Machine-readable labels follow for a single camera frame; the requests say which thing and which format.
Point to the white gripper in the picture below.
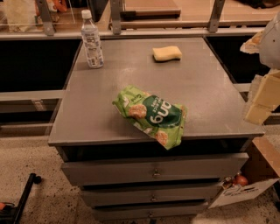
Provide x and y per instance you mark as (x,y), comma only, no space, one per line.
(271,46)

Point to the green rice chip bag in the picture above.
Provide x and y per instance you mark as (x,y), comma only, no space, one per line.
(151,114)

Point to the clear plastic water bottle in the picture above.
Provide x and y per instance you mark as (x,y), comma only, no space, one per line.
(91,40)

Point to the cardboard box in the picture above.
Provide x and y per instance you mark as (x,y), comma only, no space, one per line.
(262,170)

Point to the yellow sponge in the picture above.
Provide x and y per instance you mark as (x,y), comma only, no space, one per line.
(167,53)

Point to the top grey drawer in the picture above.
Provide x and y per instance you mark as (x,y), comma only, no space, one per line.
(137,170)

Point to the grey drawer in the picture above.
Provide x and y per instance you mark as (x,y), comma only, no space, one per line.
(149,194)
(137,170)
(149,211)

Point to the red onion in box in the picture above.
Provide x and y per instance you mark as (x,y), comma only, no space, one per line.
(241,180)

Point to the bottom grey drawer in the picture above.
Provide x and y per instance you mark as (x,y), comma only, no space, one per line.
(149,211)

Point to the grey drawer cabinet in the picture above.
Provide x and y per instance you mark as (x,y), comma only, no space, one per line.
(143,139)

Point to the middle grey drawer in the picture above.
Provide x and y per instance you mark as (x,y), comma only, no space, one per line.
(149,194)

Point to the black stand leg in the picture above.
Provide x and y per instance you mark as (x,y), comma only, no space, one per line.
(11,213)

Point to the metal railing frame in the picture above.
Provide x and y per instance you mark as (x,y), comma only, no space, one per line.
(121,19)

